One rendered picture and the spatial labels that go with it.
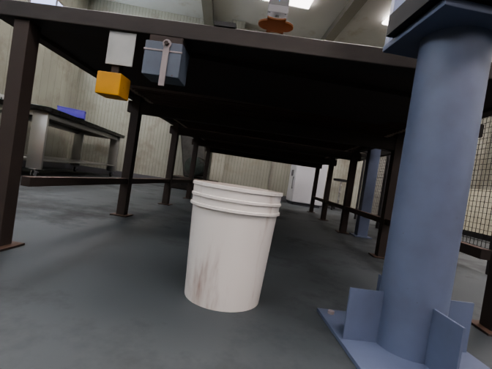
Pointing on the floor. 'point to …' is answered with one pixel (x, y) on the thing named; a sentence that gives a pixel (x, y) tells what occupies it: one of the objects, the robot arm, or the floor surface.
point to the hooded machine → (305, 185)
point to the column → (427, 203)
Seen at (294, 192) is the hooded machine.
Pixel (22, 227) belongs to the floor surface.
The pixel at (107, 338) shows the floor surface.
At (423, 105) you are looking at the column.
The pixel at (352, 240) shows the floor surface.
